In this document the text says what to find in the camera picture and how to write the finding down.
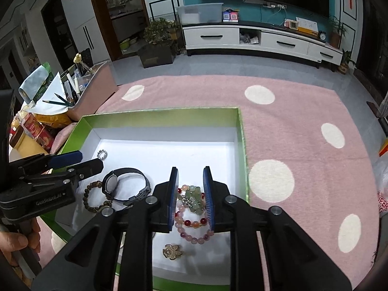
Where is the brown wooden bead bracelet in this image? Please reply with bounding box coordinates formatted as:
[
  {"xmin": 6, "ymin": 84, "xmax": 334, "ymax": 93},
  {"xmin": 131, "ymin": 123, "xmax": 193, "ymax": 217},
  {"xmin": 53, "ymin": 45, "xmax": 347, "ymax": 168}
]
[{"xmin": 82, "ymin": 180, "xmax": 114, "ymax": 214}]

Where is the black wrist watch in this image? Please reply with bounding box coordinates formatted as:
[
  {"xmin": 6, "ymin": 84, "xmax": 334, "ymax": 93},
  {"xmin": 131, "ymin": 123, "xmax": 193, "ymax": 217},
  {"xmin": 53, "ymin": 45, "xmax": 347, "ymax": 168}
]
[{"xmin": 102, "ymin": 168, "xmax": 151, "ymax": 207}]

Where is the red and peach bead bracelet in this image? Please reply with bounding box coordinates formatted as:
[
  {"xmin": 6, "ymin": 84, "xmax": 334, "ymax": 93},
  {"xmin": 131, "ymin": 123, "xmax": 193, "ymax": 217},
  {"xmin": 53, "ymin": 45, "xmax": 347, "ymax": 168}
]
[{"xmin": 175, "ymin": 183, "xmax": 210, "ymax": 229}]

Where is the pink bead bracelet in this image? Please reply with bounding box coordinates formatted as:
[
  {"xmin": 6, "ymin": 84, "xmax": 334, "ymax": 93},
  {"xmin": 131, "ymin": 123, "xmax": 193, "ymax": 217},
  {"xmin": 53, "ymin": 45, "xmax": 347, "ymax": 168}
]
[{"xmin": 173, "ymin": 203, "xmax": 215, "ymax": 245}]

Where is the gold flower brooch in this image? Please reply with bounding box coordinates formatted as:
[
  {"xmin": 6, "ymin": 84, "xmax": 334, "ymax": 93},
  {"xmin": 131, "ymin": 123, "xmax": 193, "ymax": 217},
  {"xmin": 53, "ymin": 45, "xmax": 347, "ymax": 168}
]
[{"xmin": 162, "ymin": 244, "xmax": 183, "ymax": 261}]

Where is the person left hand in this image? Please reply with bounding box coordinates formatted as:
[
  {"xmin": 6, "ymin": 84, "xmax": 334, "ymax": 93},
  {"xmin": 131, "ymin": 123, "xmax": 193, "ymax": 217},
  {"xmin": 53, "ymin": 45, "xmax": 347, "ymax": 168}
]
[{"xmin": 0, "ymin": 218, "xmax": 41, "ymax": 267}]

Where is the yellow lidded jar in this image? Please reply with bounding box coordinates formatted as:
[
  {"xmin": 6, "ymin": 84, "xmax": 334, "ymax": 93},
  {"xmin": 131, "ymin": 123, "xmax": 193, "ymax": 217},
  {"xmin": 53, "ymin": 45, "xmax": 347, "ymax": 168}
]
[{"xmin": 10, "ymin": 125, "xmax": 48, "ymax": 158}]

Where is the green cardboard box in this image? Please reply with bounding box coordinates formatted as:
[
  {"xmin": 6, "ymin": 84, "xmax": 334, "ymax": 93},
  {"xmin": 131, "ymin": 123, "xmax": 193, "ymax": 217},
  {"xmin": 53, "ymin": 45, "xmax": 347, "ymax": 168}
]
[{"xmin": 32, "ymin": 108, "xmax": 248, "ymax": 290}]

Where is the pink storage box with pens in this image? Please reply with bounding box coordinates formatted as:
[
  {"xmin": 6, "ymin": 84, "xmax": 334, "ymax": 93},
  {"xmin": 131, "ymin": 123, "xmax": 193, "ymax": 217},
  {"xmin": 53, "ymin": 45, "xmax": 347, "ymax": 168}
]
[{"xmin": 66, "ymin": 61, "xmax": 118, "ymax": 121}]

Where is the pink polka dot blanket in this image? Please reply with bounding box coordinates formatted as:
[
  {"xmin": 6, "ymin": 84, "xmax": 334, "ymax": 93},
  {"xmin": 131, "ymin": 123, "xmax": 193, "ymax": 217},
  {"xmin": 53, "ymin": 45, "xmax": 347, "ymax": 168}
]
[{"xmin": 53, "ymin": 76, "xmax": 379, "ymax": 286}]

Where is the white TV cabinet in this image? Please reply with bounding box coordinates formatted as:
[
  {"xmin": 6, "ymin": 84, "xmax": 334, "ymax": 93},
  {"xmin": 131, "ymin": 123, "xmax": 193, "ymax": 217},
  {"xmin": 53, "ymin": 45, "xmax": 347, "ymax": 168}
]
[{"xmin": 183, "ymin": 23, "xmax": 342, "ymax": 66}]

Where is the potted green plant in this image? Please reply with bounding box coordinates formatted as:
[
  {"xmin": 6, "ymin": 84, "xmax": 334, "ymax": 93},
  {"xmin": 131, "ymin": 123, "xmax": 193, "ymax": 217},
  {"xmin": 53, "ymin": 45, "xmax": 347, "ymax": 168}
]
[{"xmin": 137, "ymin": 18, "xmax": 184, "ymax": 68}]

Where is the clear plastic storage bin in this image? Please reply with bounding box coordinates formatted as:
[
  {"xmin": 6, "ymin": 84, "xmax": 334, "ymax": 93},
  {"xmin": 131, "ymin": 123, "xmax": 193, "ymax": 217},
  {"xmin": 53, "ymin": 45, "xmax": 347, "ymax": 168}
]
[{"xmin": 177, "ymin": 3, "xmax": 224, "ymax": 25}]

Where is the white red plastic bag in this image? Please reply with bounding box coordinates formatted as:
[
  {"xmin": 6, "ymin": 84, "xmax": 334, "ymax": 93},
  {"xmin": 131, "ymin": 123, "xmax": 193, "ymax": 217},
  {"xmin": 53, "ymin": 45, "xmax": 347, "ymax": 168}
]
[{"xmin": 372, "ymin": 154, "xmax": 388, "ymax": 218}]

